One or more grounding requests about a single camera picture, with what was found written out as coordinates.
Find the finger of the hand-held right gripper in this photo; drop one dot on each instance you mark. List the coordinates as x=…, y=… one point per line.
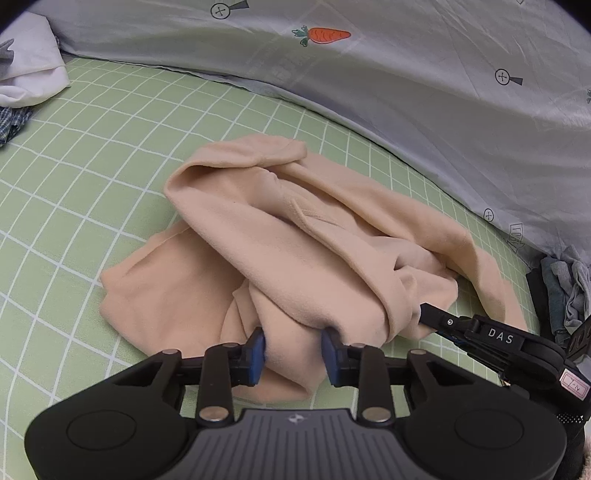
x=438, y=318

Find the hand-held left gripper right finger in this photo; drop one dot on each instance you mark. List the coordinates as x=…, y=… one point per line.
x=329, y=359

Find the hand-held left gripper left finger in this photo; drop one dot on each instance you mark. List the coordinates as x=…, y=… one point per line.
x=256, y=357

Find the beige sweater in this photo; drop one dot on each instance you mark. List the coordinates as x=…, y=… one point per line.
x=295, y=249

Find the dark cloth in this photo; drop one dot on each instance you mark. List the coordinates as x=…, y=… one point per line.
x=538, y=295

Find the grey blue crumpled garment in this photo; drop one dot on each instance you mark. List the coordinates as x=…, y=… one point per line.
x=570, y=286

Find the grey carrot print quilt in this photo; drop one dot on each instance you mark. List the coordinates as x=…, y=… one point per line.
x=415, y=92

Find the blue plaid shirt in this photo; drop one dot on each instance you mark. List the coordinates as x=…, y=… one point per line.
x=13, y=123

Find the white cloth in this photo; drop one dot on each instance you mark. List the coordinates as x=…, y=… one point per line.
x=32, y=60

